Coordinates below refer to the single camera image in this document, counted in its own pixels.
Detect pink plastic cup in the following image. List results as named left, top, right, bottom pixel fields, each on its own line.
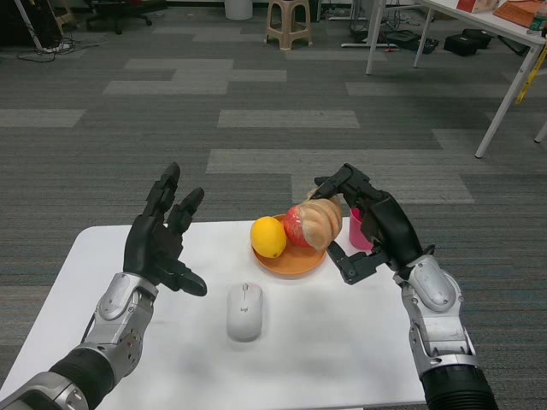
left=349, top=208, right=373, bottom=251

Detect white desk with foot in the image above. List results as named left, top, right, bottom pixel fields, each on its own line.
left=340, top=0, right=386, bottom=49

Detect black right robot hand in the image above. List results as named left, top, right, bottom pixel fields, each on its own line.
left=314, top=162, right=424, bottom=286

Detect black flat equipment case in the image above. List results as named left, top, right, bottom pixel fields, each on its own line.
left=384, top=29, right=440, bottom=55

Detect ridged brown bread loaf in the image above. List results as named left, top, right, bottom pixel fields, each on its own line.
left=297, top=196, right=344, bottom=252

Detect black square equipment case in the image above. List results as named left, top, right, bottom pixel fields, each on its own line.
left=443, top=28, right=493, bottom=57

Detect yellow lemon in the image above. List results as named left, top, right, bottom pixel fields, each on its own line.
left=250, top=216, right=287, bottom=260

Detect orange round plate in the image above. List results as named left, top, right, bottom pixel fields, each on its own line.
left=251, top=213, right=328, bottom=279

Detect black office chair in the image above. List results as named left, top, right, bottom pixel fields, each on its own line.
left=85, top=0, right=168, bottom=36

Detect white power strip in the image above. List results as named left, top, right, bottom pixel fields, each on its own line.
left=41, top=40, right=72, bottom=55

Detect beige plastic stool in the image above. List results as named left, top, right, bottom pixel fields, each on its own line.
left=264, top=0, right=313, bottom=51

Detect clear water bottle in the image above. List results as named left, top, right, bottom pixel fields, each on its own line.
left=528, top=0, right=547, bottom=36

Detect white step stool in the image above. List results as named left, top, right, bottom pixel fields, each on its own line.
left=49, top=0, right=76, bottom=35

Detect red apple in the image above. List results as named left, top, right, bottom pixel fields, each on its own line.
left=284, top=203, right=315, bottom=249

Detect white computer mouse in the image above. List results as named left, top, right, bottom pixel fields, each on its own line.
left=226, top=281, right=264, bottom=343

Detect orange flat tray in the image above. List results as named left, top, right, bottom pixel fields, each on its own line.
left=492, top=0, right=547, bottom=28

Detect large white metal table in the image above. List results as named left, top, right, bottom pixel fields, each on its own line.
left=366, top=0, right=547, bottom=159

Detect white plant pot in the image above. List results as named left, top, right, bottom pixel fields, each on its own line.
left=224, top=0, right=254, bottom=21

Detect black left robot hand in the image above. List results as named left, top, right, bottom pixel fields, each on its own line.
left=123, top=161, right=209, bottom=296

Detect orange tissue box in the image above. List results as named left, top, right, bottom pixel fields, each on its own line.
left=456, top=0, right=499, bottom=14

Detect yellow hanging tape strap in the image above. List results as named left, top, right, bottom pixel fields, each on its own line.
left=515, top=36, right=547, bottom=106

